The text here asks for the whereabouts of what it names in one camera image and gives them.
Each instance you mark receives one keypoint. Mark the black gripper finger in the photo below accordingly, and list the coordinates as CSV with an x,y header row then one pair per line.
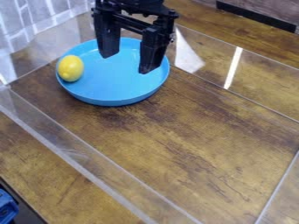
x,y
152,49
106,34

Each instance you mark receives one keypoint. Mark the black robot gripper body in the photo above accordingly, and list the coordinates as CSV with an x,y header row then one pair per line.
x,y
123,8

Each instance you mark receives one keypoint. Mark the blue round plastic plate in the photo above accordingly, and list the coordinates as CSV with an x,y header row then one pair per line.
x,y
110,81

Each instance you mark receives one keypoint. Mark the yellow lemon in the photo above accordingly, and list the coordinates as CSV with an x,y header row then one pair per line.
x,y
70,68

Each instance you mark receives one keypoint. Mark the dark baseboard strip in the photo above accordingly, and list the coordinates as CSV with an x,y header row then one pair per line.
x,y
256,16

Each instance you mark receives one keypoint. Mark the blue plastic object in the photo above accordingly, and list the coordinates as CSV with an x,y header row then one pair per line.
x,y
8,207

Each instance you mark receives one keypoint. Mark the clear acrylic enclosure wall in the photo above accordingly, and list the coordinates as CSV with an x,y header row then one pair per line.
x,y
203,154

